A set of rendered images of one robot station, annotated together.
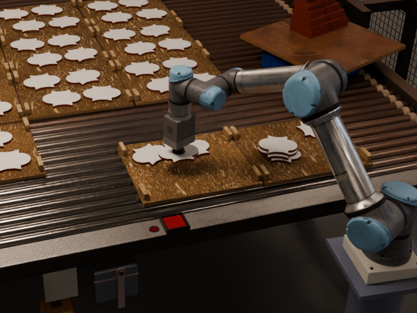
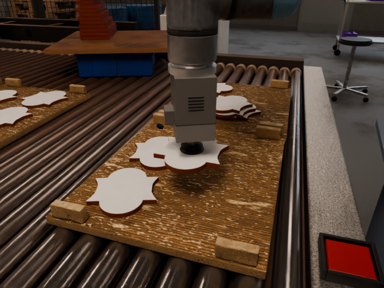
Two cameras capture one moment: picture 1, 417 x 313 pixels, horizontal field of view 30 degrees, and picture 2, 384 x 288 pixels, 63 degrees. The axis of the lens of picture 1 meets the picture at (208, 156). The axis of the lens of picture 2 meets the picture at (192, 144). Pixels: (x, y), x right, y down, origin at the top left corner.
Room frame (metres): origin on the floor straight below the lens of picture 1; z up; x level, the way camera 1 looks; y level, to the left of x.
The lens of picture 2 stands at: (1.87, 0.48, 1.27)
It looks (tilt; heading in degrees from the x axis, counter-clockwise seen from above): 27 degrees down; 309
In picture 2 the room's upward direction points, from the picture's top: straight up
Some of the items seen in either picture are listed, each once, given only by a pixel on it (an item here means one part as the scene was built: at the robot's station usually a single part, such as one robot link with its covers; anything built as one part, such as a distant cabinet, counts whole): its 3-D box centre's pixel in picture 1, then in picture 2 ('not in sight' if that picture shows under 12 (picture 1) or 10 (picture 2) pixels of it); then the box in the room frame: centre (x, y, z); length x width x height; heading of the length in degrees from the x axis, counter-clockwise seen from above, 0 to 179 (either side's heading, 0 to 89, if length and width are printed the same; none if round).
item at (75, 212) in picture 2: (122, 148); (68, 211); (2.27, 0.30, 0.95); 0.06 x 0.02 x 0.03; 21
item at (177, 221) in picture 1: (174, 223); (348, 261); (1.90, 0.09, 0.92); 0.06 x 0.06 x 0.01; 22
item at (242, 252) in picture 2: (143, 192); (236, 251); (2.02, 0.20, 0.95); 0.06 x 0.02 x 0.03; 21
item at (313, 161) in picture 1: (298, 148); (231, 104); (2.37, -0.32, 0.93); 0.41 x 0.35 x 0.02; 112
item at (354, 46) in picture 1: (322, 41); (119, 40); (3.07, -0.46, 1.03); 0.50 x 0.50 x 0.02; 44
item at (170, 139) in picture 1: (177, 125); (184, 98); (2.19, 0.11, 1.10); 0.10 x 0.09 x 0.16; 48
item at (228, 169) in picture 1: (188, 166); (188, 172); (2.21, 0.07, 0.93); 0.41 x 0.35 x 0.02; 111
